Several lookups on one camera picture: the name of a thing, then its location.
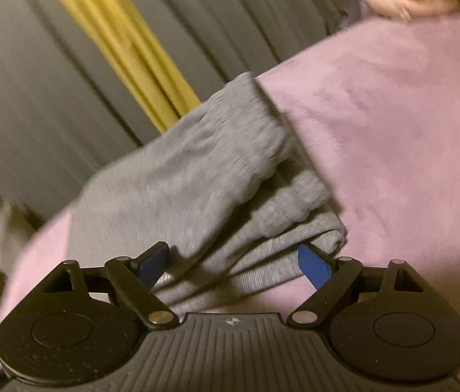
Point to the yellow curtain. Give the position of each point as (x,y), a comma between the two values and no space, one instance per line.
(132,49)

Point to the grey pants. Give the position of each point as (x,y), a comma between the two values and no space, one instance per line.
(197,188)

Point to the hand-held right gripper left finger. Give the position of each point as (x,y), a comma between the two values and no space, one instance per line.
(153,264)

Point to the grey curtain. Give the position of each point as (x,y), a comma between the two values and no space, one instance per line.
(30,90)

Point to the pink blanket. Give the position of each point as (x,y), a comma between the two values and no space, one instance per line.
(397,130)

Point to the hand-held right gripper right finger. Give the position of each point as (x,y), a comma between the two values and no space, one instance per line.
(314,266)

